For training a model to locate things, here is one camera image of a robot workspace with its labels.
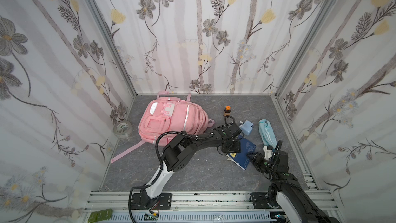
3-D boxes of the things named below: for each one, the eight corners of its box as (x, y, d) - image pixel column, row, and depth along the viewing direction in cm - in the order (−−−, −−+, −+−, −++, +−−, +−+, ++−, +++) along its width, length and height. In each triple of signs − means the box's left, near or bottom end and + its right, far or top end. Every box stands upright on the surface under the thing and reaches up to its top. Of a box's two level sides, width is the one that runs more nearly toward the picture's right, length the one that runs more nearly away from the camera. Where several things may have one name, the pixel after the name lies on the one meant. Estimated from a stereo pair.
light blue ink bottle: (240, 135, 100) (242, 131, 96) (238, 124, 105) (240, 120, 101) (252, 135, 100) (254, 131, 96) (250, 124, 105) (252, 120, 101)
